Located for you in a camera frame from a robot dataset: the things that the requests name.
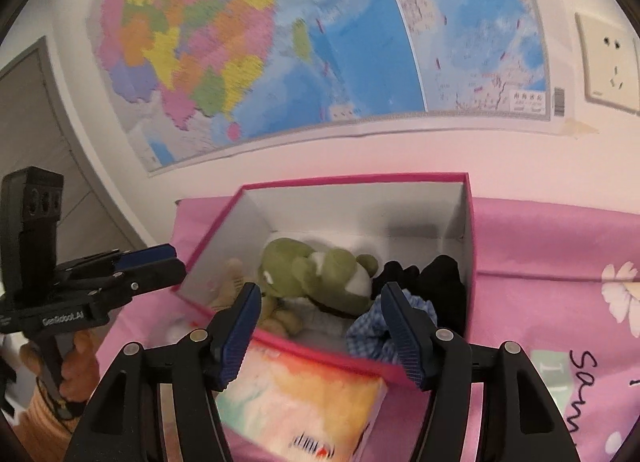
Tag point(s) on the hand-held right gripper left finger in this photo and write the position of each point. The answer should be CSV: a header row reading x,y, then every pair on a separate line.
x,y
240,342

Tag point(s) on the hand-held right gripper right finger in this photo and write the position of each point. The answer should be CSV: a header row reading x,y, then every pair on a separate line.
x,y
405,342

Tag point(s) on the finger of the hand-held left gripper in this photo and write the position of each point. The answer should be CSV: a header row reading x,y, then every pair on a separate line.
x,y
145,254
155,274

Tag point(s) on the blue gingham scrunchie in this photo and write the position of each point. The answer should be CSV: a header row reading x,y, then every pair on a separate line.
x,y
367,337

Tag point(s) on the brown plush bear toy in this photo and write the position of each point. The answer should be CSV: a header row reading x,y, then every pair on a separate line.
x,y
230,282

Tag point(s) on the black scrunchie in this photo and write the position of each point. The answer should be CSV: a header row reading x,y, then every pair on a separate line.
x,y
440,282

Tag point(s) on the green frog plush toy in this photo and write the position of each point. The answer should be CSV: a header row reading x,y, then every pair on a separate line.
x,y
325,272

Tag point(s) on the pink storage box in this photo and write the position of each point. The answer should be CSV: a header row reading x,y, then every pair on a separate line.
x,y
350,212

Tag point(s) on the person's left hand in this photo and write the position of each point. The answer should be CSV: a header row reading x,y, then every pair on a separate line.
x,y
80,362

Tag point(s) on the large pastel tissue pack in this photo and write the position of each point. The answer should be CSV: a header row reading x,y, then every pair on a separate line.
x,y
300,407

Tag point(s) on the grey door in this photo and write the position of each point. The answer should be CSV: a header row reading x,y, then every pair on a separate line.
x,y
30,117

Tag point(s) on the colourful wall map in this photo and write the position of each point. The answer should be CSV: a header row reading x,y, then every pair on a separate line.
x,y
300,42

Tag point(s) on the white wall socket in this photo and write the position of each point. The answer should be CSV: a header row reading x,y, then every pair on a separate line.
x,y
610,62

